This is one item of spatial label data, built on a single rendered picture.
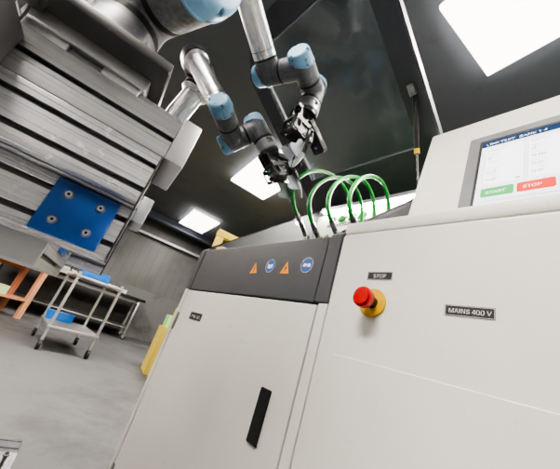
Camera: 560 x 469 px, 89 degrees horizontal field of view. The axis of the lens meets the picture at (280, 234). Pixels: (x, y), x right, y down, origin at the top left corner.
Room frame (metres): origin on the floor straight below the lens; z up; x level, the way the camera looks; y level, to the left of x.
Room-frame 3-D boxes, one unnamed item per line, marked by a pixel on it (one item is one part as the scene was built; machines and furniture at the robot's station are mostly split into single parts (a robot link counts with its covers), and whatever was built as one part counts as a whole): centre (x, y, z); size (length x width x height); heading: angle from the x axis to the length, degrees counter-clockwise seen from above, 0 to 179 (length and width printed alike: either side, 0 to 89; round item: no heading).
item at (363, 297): (0.49, -0.18, 0.80); 0.05 x 0.04 x 0.05; 37
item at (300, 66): (0.66, 0.11, 1.50); 0.11 x 0.11 x 0.08; 58
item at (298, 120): (0.73, 0.05, 1.34); 0.09 x 0.08 x 0.12; 127
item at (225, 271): (0.88, 0.05, 0.87); 0.62 x 0.04 x 0.16; 37
